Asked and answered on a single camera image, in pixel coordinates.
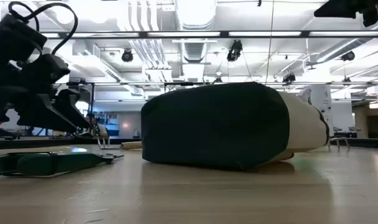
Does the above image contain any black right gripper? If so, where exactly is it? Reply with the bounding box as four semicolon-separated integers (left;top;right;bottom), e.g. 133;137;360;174
313;0;378;27

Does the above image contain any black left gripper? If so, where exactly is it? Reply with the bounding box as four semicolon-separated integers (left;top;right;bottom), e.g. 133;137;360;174
0;70;91;134

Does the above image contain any wooden handled bent-tine cultivator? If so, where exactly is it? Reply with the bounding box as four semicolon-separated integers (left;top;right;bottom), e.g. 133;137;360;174
96;136;143;151

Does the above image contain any cream canvas green-trimmed garden bag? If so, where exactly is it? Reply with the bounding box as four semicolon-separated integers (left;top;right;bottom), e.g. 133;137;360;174
141;82;331;172

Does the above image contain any person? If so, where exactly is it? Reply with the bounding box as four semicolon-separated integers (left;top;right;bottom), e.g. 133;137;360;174
85;113;100;135

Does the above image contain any black metal stand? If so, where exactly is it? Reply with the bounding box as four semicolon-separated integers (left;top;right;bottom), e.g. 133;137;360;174
0;126;21;139

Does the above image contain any white round pillar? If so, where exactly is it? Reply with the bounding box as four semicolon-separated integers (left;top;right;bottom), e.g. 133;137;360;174
300;84;334;138

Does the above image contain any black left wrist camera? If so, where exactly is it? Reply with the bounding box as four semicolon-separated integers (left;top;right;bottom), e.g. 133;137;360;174
30;53;71;85

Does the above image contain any thin black hanging cable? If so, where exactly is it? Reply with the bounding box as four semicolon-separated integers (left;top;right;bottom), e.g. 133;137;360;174
264;0;275;85

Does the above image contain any black left wrist camera cable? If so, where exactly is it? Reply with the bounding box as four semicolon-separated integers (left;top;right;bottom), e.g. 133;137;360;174
7;1;79;56

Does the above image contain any thin black rig frame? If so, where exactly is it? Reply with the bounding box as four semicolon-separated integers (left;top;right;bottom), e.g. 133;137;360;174
52;80;378;133

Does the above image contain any white ceiling air duct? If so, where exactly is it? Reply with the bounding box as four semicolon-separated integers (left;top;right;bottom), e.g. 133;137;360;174
173;0;218;82

